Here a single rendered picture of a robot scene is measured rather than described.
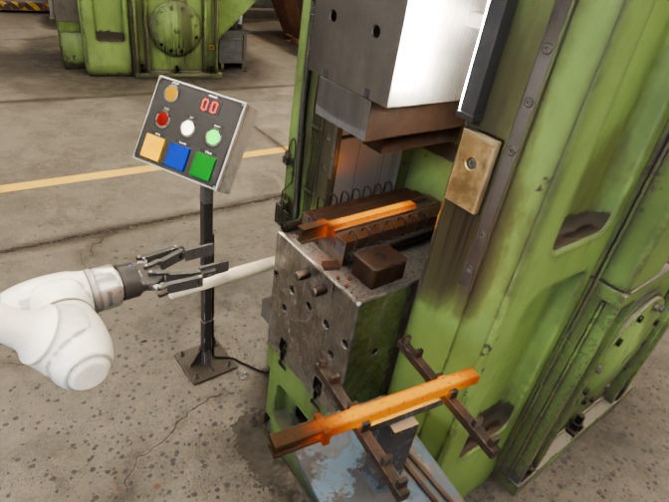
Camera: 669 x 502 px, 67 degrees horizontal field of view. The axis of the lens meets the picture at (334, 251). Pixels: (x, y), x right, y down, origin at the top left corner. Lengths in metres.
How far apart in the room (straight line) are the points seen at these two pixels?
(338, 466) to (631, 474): 1.55
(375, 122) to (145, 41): 4.95
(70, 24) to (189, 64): 1.20
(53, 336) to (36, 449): 1.27
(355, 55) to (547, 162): 0.47
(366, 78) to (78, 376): 0.81
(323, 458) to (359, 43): 0.93
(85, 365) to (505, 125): 0.89
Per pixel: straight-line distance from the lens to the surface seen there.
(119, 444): 2.11
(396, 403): 1.01
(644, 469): 2.58
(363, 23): 1.19
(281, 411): 1.95
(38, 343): 0.94
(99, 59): 6.05
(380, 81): 1.14
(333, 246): 1.37
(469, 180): 1.16
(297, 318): 1.52
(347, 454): 1.26
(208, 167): 1.60
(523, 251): 1.14
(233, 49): 6.67
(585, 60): 1.04
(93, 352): 0.92
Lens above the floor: 1.68
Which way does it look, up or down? 33 degrees down
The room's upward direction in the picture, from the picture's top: 9 degrees clockwise
